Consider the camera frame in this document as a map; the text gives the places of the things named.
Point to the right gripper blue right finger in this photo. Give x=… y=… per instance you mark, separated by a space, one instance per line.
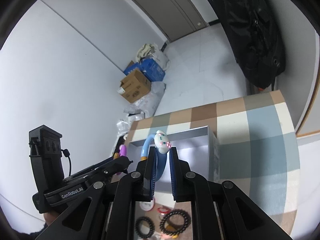
x=178 y=169

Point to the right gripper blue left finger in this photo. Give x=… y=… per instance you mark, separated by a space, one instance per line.
x=147 y=170

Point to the blue bunny hair band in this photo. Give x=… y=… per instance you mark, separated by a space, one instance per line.
x=162 y=145

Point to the white red round badge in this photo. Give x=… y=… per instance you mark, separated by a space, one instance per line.
x=147 y=206

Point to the red hair clip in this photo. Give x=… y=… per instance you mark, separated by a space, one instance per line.
x=163 y=210

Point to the grey open cardboard box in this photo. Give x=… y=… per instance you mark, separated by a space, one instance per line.
x=198 y=146

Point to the grey plastic parcel bag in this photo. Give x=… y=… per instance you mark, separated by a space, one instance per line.
x=149 y=103

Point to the checkered table cloth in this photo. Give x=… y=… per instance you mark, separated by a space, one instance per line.
x=257 y=146

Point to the brown cardboard box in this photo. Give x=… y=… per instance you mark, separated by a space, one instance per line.
x=134 y=86

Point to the blue cardboard box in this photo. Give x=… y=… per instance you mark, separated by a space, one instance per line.
x=149 y=67

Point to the grey door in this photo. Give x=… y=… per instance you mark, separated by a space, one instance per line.
x=175 y=18

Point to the black backpack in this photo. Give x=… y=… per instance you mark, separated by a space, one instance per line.
x=255 y=38

